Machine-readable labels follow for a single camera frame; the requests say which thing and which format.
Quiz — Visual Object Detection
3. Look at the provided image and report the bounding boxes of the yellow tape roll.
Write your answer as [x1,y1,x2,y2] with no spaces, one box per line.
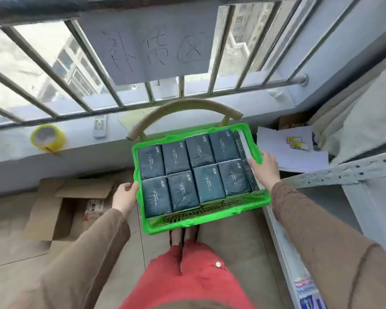
[30,124,67,154]

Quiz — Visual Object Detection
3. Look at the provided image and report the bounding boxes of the person's red trousers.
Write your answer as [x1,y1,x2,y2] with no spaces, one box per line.
[119,239,255,309]

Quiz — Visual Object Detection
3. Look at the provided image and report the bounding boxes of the person's left hand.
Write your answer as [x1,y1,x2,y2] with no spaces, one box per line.
[112,182,139,219]

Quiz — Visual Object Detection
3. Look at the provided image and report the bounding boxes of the handwritten paper sign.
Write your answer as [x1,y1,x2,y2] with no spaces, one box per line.
[79,5,219,86]

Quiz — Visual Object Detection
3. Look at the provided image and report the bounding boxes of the white remote control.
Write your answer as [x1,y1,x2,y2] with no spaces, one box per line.
[93,115,107,139]

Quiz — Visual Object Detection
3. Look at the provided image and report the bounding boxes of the small brown cardboard box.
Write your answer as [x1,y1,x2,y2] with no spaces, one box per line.
[277,113,309,130]

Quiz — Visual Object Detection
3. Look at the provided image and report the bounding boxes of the person's right forearm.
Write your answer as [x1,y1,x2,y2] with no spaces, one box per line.
[271,181,386,309]

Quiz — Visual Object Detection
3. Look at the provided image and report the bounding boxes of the green plastic basket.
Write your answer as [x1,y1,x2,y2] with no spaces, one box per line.
[131,123,272,236]

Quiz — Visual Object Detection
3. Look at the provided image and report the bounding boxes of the pale yellow paper sheet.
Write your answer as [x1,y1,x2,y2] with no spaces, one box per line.
[117,108,160,130]

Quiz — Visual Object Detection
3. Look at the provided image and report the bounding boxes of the colourful printed card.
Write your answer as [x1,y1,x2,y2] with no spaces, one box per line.
[286,136,309,151]

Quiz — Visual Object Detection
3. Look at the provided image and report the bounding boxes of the person's shoes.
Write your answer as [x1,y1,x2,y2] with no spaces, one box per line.
[169,223,200,248]

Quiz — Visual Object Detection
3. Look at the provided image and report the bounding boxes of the metal window bars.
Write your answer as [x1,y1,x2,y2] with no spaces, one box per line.
[0,0,364,134]

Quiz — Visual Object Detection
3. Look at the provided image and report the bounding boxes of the pile of white paper sheets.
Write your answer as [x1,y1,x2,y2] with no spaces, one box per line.
[256,126,330,173]

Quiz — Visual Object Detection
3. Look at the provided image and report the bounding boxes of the chair with curved wooden backrest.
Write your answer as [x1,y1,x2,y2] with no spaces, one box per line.
[126,99,244,142]

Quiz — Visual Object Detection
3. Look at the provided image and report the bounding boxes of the open cardboard box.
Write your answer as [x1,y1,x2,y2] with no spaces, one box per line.
[22,177,123,254]

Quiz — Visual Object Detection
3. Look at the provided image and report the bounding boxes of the person's left forearm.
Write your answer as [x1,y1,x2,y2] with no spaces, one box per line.
[6,207,131,309]

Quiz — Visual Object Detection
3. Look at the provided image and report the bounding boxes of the grey metal shelf rack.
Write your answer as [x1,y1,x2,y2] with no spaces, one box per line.
[263,154,386,309]

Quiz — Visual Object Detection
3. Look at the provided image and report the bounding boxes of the person's right hand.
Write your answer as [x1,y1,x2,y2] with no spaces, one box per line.
[247,150,281,192]

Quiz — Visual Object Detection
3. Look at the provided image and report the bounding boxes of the group of dark blue packets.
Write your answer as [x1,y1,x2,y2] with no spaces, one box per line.
[137,128,260,219]

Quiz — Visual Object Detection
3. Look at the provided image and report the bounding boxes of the blue and white packets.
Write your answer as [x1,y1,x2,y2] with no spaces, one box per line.
[293,276,327,309]

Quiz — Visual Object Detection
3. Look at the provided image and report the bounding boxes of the beige cloth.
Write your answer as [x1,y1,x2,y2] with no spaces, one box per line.
[309,58,386,166]

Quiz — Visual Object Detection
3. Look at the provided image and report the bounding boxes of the packet inside cardboard box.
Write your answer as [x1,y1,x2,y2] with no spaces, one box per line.
[85,199,105,221]

